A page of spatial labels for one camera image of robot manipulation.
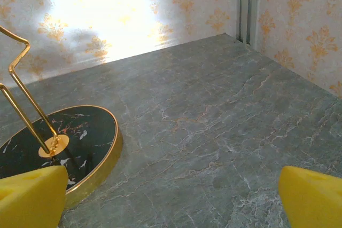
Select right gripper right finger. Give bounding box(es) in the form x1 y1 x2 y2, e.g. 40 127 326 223
277 166 342 228

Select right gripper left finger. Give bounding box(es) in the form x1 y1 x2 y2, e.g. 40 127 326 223
0 166 69 228

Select gold wire glass rack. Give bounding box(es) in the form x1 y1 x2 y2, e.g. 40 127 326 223
0 25 124 209

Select aluminium corner post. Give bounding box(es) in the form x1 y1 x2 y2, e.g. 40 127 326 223
236 0 260 47

